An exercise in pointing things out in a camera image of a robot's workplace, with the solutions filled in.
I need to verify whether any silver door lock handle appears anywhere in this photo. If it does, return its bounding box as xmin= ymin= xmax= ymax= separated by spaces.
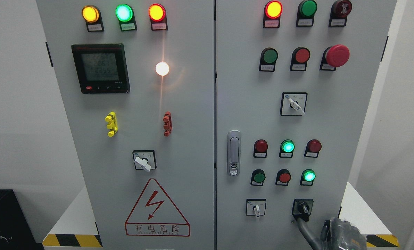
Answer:
xmin=227 ymin=130 xmax=241 ymax=177

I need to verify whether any green push button lower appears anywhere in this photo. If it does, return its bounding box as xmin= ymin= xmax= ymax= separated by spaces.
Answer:
xmin=250 ymin=169 xmax=266 ymax=186

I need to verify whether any white-handled rotary switch left door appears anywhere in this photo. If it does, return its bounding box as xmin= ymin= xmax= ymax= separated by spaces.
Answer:
xmin=132 ymin=149 xmax=157 ymax=172

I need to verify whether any white glowing indicator light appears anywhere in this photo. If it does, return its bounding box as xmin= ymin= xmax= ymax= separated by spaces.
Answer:
xmin=155 ymin=61 xmax=169 ymax=76

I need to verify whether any dark red indicator light right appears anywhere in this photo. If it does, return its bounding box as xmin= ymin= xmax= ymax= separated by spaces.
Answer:
xmin=304 ymin=139 xmax=322 ymax=158

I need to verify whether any lit green indicator light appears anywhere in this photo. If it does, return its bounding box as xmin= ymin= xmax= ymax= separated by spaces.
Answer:
xmin=279 ymin=139 xmax=295 ymax=158
xmin=115 ymin=4 xmax=137 ymax=32

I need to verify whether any orange red-ring indicator light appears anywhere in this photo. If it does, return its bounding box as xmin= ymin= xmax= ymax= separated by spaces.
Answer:
xmin=148 ymin=3 xmax=168 ymax=31

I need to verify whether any red push button lower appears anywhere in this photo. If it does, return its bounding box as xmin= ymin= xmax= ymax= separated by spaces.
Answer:
xmin=275 ymin=169 xmax=291 ymax=186

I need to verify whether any red high voltage warning sticker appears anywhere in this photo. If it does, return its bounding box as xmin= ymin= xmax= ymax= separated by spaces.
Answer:
xmin=125 ymin=178 xmax=191 ymax=237

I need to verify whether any black box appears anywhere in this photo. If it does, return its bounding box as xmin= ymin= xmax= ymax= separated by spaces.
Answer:
xmin=0 ymin=189 xmax=44 ymax=250

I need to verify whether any red push button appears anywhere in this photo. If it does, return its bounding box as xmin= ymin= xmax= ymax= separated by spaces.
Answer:
xmin=275 ymin=169 xmax=291 ymax=186
xmin=290 ymin=47 xmax=311 ymax=71

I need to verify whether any small white-handled selector switch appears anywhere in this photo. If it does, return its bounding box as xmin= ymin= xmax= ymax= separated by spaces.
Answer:
xmin=246 ymin=198 xmax=267 ymax=218

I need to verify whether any black digital power meter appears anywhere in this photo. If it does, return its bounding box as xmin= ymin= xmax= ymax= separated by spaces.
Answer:
xmin=72 ymin=44 xmax=130 ymax=94

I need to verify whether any dark red indicator light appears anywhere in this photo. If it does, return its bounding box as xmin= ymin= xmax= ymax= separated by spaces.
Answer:
xmin=304 ymin=139 xmax=322 ymax=158
xmin=253 ymin=139 xmax=268 ymax=158

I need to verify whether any white-handled rotary switch upper right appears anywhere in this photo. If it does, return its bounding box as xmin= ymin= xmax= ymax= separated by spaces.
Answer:
xmin=280 ymin=92 xmax=308 ymax=116

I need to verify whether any lit red indicator light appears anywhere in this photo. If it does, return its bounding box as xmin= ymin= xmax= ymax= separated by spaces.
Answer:
xmin=263 ymin=0 xmax=283 ymax=28

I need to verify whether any red emergency stop button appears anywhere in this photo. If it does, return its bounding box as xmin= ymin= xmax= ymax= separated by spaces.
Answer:
xmin=320 ymin=44 xmax=350 ymax=71

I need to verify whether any lit green indicator light middle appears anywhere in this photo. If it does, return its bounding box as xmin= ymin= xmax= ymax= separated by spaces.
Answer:
xmin=279 ymin=139 xmax=295 ymax=158

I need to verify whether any grey electrical cabinet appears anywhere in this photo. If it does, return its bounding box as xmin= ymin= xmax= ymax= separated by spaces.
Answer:
xmin=36 ymin=0 xmax=397 ymax=250

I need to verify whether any lit green push button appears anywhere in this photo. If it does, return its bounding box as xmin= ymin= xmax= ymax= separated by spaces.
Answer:
xmin=300 ymin=169 xmax=316 ymax=186

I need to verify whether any black knob selector switch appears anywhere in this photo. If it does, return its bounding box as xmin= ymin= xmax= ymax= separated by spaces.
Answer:
xmin=292 ymin=198 xmax=314 ymax=222

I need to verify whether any red terminal connector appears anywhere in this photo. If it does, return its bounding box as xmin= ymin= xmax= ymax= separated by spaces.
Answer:
xmin=163 ymin=112 xmax=172 ymax=137

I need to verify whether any yellow indicator light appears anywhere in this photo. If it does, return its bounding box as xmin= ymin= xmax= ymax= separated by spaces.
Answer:
xmin=82 ymin=5 xmax=104 ymax=32

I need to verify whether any dark green indicator light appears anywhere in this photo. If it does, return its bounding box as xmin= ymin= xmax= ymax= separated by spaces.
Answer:
xmin=296 ymin=0 xmax=317 ymax=27

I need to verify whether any dark red buzzer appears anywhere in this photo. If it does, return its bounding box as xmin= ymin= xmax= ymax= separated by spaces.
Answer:
xmin=328 ymin=0 xmax=353 ymax=27

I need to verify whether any yellow terminal connector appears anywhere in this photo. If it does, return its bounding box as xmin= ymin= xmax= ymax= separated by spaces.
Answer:
xmin=105 ymin=112 xmax=118 ymax=137

